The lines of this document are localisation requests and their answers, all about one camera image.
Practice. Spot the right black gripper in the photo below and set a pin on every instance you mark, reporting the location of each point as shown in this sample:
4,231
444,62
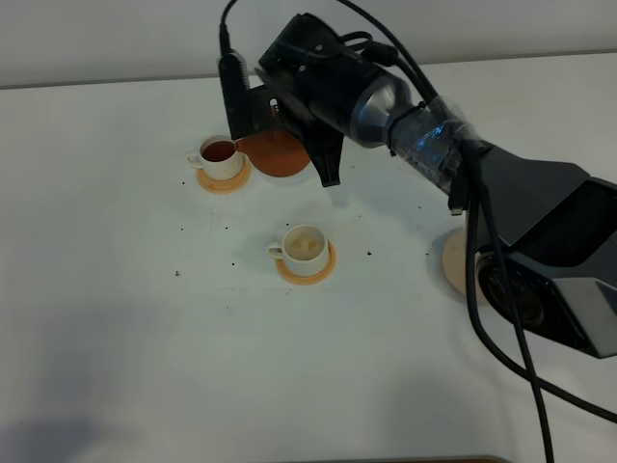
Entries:
319,81

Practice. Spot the brown clay teapot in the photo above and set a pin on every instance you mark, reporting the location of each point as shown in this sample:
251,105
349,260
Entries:
271,148

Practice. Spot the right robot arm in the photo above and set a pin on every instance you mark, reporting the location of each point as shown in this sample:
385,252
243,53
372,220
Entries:
546,231

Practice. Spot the beige teapot saucer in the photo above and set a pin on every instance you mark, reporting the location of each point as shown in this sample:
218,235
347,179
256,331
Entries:
454,260

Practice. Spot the near white teacup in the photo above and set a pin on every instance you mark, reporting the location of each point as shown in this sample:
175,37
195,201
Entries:
303,249

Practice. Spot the white teacup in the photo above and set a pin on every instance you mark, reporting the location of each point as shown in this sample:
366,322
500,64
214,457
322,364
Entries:
303,249
218,158

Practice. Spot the far white teacup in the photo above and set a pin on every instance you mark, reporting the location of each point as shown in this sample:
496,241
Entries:
218,158

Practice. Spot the far orange coaster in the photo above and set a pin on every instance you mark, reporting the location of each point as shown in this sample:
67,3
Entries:
222,187

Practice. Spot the orange coaster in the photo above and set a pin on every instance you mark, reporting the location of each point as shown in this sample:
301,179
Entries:
222,187
308,280

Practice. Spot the near orange coaster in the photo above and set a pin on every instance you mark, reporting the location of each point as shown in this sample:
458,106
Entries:
308,280

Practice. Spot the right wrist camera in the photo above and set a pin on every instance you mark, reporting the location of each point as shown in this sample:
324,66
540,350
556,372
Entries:
248,109

